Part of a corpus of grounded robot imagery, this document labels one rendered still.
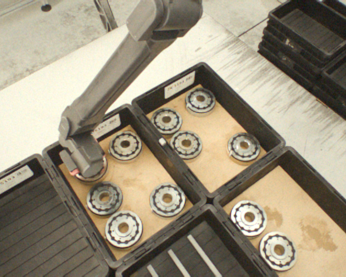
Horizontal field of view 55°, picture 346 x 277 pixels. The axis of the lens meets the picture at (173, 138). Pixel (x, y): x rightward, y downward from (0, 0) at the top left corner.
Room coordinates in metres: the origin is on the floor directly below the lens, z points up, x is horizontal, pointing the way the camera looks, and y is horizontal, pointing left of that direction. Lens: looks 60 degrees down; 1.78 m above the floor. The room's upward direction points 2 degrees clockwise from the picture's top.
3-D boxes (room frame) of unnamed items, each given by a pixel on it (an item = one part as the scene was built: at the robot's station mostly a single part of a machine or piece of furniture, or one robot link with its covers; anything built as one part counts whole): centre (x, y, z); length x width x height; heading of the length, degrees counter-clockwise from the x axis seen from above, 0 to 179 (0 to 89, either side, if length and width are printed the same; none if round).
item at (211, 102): (0.69, -0.09, 0.86); 0.10 x 0.10 x 0.01
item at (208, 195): (0.56, -0.10, 0.92); 0.40 x 0.30 x 0.02; 38
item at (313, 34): (1.43, -0.71, 0.37); 0.40 x 0.30 x 0.45; 42
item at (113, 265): (0.37, 0.14, 0.92); 0.40 x 0.30 x 0.02; 38
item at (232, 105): (0.56, -0.10, 0.87); 0.40 x 0.30 x 0.11; 38
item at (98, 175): (0.43, 0.25, 0.86); 0.10 x 0.10 x 0.01
